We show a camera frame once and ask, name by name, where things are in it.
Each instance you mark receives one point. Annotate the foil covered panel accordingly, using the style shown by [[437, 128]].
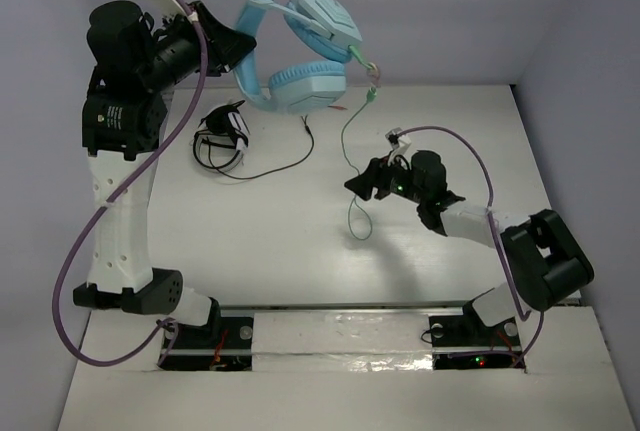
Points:
[[340, 341]]

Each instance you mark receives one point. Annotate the light blue headphones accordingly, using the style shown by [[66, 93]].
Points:
[[300, 60]]

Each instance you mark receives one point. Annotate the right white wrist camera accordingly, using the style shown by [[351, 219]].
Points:
[[399, 141]]

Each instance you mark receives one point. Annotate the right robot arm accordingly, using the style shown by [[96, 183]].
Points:
[[545, 263]]

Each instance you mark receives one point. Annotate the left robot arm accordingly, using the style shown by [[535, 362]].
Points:
[[122, 119]]

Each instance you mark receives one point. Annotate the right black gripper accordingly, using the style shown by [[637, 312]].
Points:
[[376, 176]]

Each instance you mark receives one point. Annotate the black and white headphones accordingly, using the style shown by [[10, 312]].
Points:
[[223, 128]]

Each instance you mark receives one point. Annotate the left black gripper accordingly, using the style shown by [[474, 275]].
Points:
[[211, 40]]

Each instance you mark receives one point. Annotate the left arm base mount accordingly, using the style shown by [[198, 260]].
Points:
[[223, 344]]

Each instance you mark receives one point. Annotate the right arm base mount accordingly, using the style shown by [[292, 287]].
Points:
[[465, 342]]

